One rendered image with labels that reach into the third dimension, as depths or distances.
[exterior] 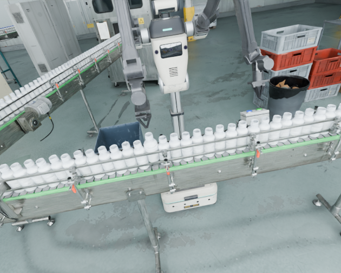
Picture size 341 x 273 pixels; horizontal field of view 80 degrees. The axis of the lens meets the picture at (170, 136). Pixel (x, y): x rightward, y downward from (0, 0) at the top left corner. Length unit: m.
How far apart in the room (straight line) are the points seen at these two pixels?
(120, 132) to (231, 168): 0.90
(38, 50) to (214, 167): 6.18
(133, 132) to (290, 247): 1.53
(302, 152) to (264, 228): 0.93
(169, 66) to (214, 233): 1.42
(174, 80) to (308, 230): 1.64
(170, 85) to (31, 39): 5.62
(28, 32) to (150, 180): 6.03
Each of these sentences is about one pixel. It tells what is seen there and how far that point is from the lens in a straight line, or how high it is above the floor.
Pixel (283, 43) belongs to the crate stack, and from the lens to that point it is 3.15.
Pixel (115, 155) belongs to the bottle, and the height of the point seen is 1.13.
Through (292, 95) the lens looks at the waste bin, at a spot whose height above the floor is 0.55.
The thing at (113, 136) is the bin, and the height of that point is 0.86.
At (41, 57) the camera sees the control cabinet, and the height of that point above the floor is 0.66.
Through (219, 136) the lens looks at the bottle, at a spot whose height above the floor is 1.12.
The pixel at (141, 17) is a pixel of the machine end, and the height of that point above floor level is 1.36.
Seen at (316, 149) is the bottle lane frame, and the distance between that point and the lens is 1.40.
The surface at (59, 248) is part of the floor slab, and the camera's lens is 2.30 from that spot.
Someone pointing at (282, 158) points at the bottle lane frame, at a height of 0.91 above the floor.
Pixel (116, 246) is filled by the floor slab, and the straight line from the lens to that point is 2.07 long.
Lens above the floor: 1.75
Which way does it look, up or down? 36 degrees down
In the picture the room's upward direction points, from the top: 9 degrees counter-clockwise
